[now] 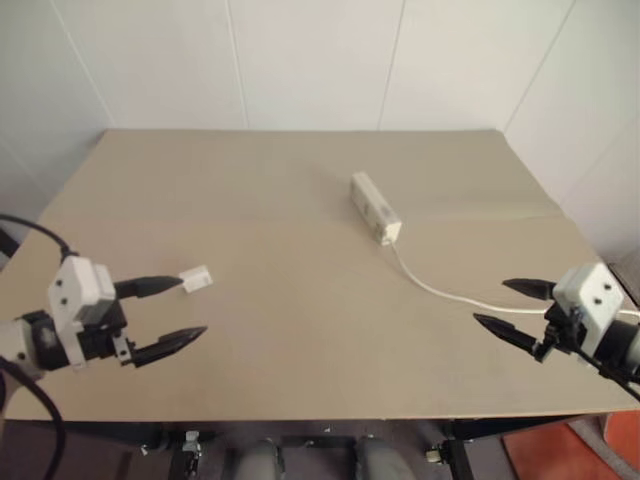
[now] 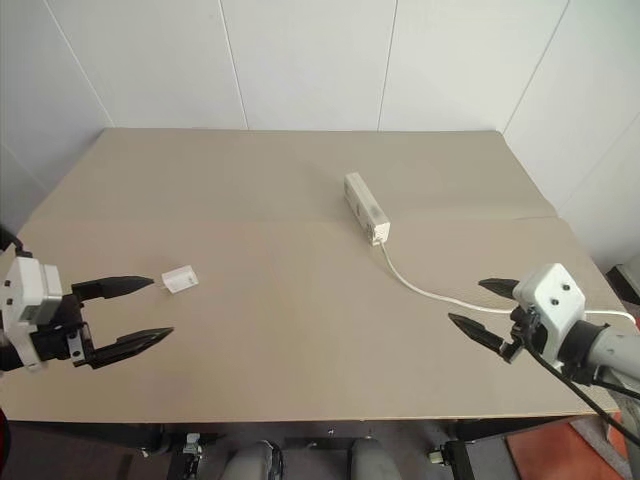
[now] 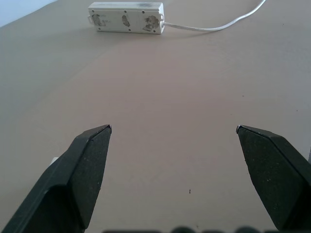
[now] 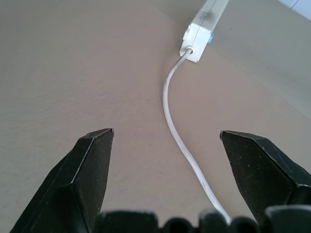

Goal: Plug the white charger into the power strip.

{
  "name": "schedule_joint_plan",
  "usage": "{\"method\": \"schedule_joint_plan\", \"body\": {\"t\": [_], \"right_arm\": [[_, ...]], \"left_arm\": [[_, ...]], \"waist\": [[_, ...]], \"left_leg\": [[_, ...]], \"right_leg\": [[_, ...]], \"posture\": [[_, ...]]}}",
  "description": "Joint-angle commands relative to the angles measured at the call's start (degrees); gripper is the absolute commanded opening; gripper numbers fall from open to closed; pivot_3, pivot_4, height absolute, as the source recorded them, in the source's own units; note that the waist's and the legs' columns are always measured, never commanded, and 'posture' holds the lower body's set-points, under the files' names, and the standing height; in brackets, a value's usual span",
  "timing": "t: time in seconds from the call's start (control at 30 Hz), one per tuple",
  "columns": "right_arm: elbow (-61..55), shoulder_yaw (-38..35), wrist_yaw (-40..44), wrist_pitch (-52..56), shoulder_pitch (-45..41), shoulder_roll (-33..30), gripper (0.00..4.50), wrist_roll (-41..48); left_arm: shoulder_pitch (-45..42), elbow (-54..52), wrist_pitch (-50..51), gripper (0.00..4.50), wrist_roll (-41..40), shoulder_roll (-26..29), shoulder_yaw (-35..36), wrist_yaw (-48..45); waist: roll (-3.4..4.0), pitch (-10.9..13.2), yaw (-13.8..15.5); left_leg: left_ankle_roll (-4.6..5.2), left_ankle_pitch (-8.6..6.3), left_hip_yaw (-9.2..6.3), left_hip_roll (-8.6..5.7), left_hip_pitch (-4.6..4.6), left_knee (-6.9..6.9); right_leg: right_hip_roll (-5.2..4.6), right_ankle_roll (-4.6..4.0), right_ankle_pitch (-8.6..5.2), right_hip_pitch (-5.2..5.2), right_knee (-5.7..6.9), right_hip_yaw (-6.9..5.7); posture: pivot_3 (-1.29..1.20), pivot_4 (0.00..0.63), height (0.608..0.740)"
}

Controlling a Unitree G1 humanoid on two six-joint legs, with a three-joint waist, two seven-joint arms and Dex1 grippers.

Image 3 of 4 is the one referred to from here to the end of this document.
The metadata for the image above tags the white power strip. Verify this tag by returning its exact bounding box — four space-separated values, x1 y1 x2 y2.
87 1 165 35

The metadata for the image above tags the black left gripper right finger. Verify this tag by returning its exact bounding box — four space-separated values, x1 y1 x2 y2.
236 124 311 233

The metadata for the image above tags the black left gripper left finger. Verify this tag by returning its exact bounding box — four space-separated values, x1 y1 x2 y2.
0 124 112 233

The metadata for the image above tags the white power cable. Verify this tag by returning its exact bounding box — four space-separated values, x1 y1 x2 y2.
164 0 266 32

